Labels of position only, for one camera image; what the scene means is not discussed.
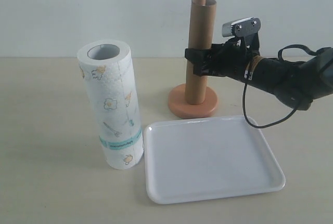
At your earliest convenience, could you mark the white rectangular tray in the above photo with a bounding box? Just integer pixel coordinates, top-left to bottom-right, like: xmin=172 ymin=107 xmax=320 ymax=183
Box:
xmin=144 ymin=115 xmax=286 ymax=204

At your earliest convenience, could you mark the wooden paper towel holder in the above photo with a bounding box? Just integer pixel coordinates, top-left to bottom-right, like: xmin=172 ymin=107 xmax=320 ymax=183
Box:
xmin=168 ymin=0 xmax=219 ymax=119

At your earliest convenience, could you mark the brown cardboard tube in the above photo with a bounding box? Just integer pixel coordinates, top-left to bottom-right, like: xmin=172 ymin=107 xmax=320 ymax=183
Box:
xmin=185 ymin=0 xmax=216 ymax=105

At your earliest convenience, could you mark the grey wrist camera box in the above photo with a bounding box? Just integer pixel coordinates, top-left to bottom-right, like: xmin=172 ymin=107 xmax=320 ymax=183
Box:
xmin=222 ymin=17 xmax=261 ymax=37

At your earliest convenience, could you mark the white printed paper towel roll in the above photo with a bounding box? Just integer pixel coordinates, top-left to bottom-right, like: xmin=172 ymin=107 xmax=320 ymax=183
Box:
xmin=77 ymin=39 xmax=144 ymax=170

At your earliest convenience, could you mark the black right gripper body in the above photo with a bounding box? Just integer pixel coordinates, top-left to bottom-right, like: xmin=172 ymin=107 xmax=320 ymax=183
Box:
xmin=207 ymin=34 xmax=260 ymax=80

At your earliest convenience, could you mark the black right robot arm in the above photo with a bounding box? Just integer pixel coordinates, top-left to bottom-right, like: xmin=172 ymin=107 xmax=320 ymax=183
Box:
xmin=185 ymin=34 xmax=332 ymax=111

